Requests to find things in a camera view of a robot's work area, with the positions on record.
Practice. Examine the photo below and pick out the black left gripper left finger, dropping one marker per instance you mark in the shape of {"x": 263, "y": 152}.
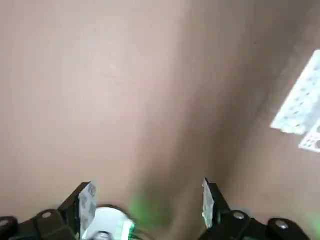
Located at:
{"x": 55, "y": 220}

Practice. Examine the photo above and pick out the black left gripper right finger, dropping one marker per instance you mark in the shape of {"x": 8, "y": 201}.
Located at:
{"x": 225, "y": 217}

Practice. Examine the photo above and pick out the white test tube rack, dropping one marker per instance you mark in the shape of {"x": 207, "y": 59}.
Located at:
{"x": 300, "y": 105}

